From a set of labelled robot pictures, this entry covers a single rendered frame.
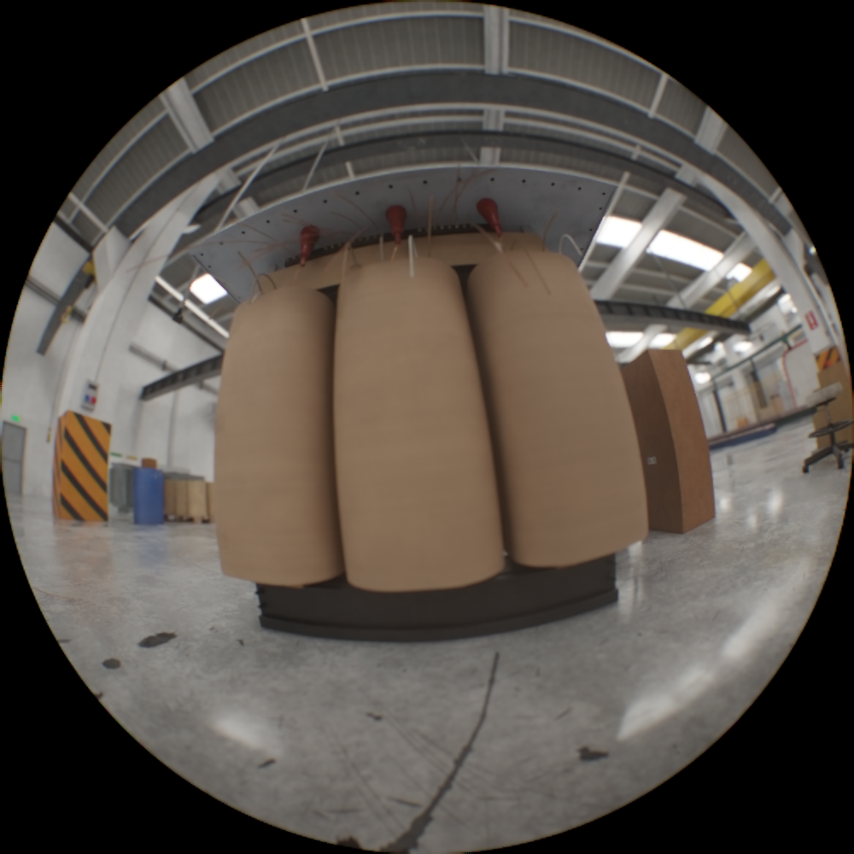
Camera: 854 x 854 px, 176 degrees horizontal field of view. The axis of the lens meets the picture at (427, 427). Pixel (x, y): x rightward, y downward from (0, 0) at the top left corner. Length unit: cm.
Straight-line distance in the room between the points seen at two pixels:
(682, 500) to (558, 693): 112
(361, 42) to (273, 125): 557
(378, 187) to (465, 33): 907
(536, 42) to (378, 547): 1069
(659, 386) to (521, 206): 102
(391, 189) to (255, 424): 85
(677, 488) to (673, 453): 17
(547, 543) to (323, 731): 60
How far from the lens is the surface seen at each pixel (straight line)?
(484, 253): 101
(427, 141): 674
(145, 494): 512
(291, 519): 72
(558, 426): 66
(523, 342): 72
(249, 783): 54
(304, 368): 81
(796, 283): 1070
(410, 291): 78
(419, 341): 68
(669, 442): 150
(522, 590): 80
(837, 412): 294
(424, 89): 438
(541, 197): 118
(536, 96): 475
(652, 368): 154
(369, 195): 107
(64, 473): 504
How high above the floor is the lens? 42
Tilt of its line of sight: 13 degrees up
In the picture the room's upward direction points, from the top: 6 degrees counter-clockwise
